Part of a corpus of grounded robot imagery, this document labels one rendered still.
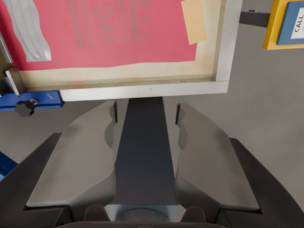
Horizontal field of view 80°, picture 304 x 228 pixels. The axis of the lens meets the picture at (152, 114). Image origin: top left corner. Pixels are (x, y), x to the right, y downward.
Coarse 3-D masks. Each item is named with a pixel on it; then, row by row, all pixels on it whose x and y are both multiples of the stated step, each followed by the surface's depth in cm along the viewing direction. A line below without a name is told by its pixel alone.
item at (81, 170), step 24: (96, 120) 10; (72, 144) 8; (96, 144) 8; (48, 168) 7; (72, 168) 7; (96, 168) 7; (48, 192) 6; (72, 192) 6; (96, 192) 7; (72, 216) 6
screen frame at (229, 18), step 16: (224, 0) 43; (240, 0) 42; (224, 16) 43; (224, 32) 45; (224, 48) 47; (224, 64) 49; (160, 80) 54; (176, 80) 54; (192, 80) 53; (208, 80) 52; (224, 80) 51; (64, 96) 53; (80, 96) 53; (96, 96) 53; (112, 96) 53; (128, 96) 53; (144, 96) 53
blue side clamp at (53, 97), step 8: (8, 96) 52; (24, 96) 52; (32, 96) 52; (40, 96) 52; (48, 96) 52; (56, 96) 52; (0, 104) 53; (8, 104) 53; (40, 104) 53; (48, 104) 53; (56, 104) 53
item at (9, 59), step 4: (0, 32) 45; (0, 36) 44; (0, 40) 45; (4, 40) 46; (0, 44) 45; (4, 44) 45; (0, 48) 46; (4, 48) 46; (4, 52) 46; (8, 52) 47; (4, 56) 47; (8, 56) 47; (8, 60) 47; (12, 60) 48
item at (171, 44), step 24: (0, 0) 44; (48, 0) 44; (168, 0) 44; (0, 24) 47; (48, 24) 47; (168, 24) 47; (72, 48) 50; (96, 48) 50; (120, 48) 50; (144, 48) 50; (168, 48) 50; (192, 48) 50
